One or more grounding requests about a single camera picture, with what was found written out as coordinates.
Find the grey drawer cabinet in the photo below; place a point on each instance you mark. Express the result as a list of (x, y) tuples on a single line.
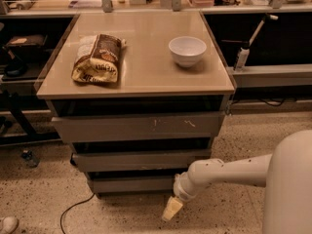
[(150, 82)]

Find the grey bottom drawer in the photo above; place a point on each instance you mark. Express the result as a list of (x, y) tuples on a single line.
[(131, 184)]

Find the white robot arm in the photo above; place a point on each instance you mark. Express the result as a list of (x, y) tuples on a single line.
[(285, 174)]

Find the grey drawer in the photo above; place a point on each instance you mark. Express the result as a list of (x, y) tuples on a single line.
[(131, 184), (138, 127), (139, 161)]

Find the grey top drawer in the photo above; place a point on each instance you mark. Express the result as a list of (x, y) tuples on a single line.
[(138, 127)]

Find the brown yellow chip bag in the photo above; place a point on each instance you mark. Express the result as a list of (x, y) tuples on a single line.
[(97, 59)]

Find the white shoe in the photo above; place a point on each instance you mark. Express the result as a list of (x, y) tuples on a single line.
[(8, 224)]

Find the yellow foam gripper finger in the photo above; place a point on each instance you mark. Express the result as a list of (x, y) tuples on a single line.
[(173, 206)]

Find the white caulk tube gun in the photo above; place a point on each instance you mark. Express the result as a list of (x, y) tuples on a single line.
[(244, 51)]

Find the white ceramic bowl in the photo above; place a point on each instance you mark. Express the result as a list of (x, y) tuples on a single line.
[(186, 51)]

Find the small blue floor object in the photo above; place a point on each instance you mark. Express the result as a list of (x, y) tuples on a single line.
[(30, 159)]

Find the grey middle drawer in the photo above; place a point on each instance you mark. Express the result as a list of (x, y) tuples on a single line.
[(139, 161)]

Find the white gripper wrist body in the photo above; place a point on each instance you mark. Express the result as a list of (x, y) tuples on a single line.
[(180, 190)]

